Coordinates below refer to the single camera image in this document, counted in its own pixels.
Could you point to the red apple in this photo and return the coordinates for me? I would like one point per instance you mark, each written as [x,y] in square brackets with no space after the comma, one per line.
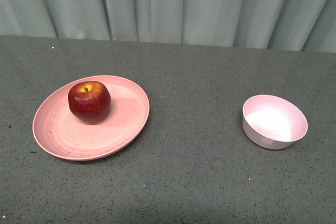
[89,101]

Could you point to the pink bowl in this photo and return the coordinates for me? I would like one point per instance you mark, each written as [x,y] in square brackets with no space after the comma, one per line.
[272,122]

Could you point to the pink plate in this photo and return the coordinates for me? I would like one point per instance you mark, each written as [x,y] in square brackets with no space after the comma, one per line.
[58,132]

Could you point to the pale grey curtain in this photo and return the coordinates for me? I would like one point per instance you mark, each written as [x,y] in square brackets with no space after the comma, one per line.
[274,24]

